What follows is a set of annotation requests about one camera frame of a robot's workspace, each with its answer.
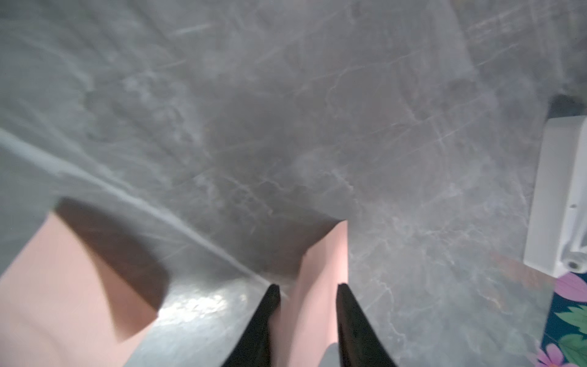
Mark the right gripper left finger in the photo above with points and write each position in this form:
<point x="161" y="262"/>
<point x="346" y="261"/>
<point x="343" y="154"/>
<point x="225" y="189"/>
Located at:
<point x="254" y="347"/>

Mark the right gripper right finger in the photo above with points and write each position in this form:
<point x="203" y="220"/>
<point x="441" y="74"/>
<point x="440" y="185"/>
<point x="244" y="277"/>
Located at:
<point x="358" y="343"/>

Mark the white phone stand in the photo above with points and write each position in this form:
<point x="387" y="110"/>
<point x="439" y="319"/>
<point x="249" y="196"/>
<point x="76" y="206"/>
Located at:
<point x="556" y="237"/>

